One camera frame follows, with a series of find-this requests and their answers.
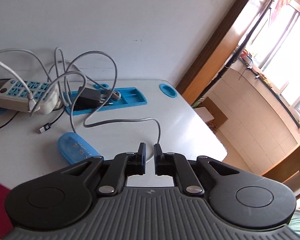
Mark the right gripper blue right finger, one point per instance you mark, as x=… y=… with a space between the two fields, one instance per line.
x=163 y=162

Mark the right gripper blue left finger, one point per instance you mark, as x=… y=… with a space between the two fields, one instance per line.
x=139 y=162

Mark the blue glasses case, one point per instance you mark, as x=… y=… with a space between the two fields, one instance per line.
x=75 y=149

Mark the blue round desk grommet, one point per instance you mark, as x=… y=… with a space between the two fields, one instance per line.
x=168 y=90

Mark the black power adapter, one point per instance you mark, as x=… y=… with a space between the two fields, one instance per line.
x=88 y=99

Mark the white blue power strip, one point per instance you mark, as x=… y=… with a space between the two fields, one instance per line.
x=13 y=96

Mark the wooden door frame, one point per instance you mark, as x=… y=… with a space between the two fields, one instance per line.
x=219 y=47

